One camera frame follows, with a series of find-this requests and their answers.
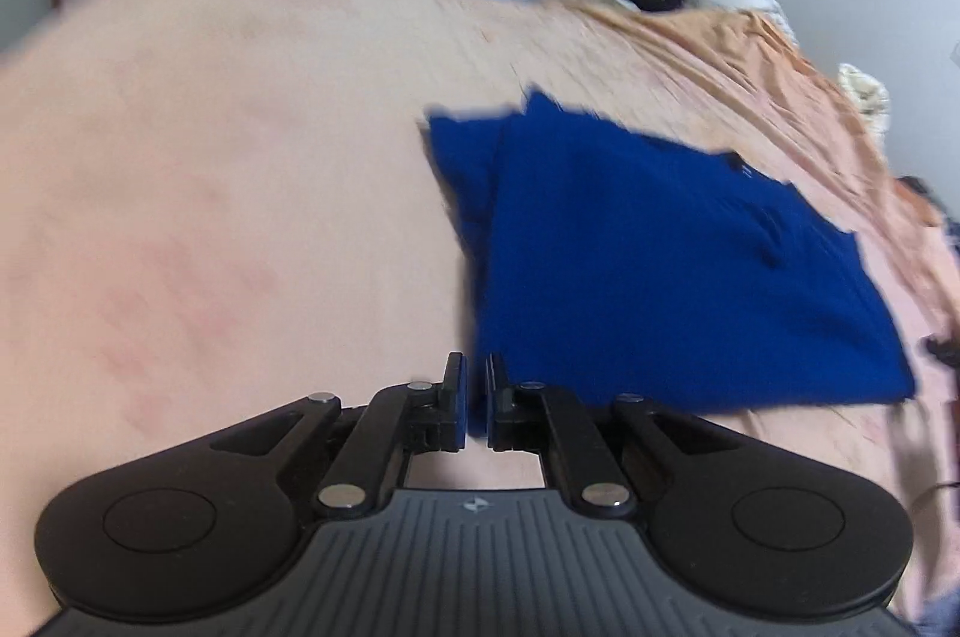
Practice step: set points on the orange blanket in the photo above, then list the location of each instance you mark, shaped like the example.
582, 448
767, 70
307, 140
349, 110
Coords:
712, 67

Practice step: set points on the dark patterned cloth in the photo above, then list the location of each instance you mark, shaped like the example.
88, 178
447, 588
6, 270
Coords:
930, 202

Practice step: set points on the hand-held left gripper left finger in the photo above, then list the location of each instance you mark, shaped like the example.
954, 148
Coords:
457, 416

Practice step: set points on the blue beaded sweater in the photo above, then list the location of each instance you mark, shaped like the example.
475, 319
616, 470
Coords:
660, 269

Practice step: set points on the cream quilt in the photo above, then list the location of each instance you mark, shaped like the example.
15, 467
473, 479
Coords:
862, 90

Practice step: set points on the pink bed sheet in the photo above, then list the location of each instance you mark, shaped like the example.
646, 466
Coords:
225, 157

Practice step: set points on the white printed quilt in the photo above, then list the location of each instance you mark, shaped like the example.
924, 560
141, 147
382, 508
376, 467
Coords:
742, 3

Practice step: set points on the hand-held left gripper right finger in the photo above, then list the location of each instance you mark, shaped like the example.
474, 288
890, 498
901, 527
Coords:
493, 416

